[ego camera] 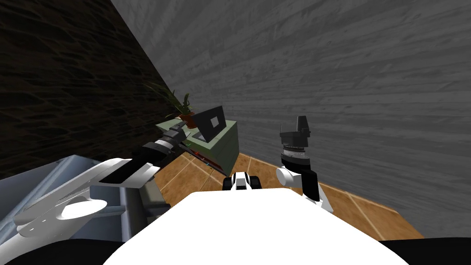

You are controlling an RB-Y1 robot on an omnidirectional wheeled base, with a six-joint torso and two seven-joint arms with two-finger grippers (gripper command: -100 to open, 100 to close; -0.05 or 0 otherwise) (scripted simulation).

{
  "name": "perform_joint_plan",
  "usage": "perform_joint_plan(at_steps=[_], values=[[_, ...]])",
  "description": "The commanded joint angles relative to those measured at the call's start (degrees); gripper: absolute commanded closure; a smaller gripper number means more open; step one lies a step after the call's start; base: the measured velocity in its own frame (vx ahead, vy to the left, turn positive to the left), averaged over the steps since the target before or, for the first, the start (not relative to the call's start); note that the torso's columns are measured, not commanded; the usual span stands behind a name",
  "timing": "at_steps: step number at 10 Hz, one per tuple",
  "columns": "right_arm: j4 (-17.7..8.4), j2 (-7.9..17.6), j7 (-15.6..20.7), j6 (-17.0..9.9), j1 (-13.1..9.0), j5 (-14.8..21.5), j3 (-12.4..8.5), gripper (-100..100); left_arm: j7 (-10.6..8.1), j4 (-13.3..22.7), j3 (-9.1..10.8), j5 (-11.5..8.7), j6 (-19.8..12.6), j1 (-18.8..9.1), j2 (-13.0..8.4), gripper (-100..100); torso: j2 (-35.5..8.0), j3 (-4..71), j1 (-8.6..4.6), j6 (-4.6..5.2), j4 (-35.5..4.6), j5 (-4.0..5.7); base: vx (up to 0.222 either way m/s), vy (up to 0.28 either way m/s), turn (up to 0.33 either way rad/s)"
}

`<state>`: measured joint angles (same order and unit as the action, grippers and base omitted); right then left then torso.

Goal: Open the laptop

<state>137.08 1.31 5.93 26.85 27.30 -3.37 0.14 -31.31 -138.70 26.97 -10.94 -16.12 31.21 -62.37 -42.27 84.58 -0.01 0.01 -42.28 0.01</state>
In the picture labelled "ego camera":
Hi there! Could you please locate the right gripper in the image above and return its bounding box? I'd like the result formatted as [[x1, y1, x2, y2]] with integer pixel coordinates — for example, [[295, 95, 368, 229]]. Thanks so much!
[[279, 115, 311, 152]]

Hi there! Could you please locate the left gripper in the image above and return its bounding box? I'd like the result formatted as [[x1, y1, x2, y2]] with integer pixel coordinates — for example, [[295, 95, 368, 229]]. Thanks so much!
[[166, 121, 189, 144]]

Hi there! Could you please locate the green cabinet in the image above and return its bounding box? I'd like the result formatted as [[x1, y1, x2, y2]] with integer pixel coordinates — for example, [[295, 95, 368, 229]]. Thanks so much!
[[145, 83, 240, 177]]

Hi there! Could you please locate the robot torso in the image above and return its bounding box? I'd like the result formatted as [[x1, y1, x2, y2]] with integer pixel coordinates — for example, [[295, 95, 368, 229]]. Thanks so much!
[[102, 171, 410, 265]]

